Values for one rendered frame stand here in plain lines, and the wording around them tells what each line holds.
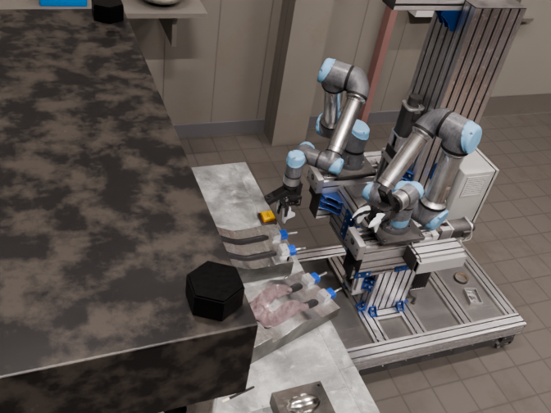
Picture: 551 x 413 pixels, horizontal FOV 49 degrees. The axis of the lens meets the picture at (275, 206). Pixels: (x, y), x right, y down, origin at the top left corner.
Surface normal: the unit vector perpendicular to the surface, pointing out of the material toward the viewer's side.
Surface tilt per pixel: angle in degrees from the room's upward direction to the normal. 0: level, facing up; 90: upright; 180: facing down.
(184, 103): 90
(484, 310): 0
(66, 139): 0
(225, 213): 0
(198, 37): 90
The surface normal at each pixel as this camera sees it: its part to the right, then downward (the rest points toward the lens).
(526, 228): 0.14, -0.76
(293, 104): 0.33, 0.64
